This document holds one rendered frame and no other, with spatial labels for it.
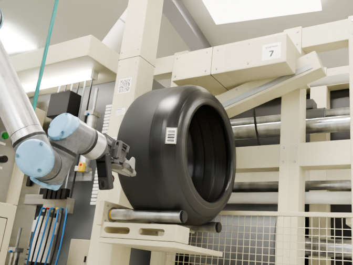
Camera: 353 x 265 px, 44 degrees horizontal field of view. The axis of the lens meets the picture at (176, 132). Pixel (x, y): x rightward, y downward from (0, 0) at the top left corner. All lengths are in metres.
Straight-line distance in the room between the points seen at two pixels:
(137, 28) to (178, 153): 0.83
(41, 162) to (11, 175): 0.85
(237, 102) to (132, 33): 0.62
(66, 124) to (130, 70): 0.87
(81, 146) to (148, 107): 0.44
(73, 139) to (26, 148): 0.18
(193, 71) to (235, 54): 0.24
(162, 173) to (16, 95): 0.61
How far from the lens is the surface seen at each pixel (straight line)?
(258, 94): 2.15
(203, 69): 2.19
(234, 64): 2.12
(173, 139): 1.56
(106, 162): 1.41
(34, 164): 1.15
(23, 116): 1.20
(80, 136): 1.31
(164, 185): 1.59
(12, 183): 1.99
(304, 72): 2.12
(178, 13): 5.14
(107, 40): 2.75
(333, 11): 5.37
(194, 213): 1.69
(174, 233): 1.58
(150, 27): 2.22
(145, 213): 1.69
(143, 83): 2.08
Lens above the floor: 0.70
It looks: 18 degrees up
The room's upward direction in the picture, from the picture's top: 6 degrees clockwise
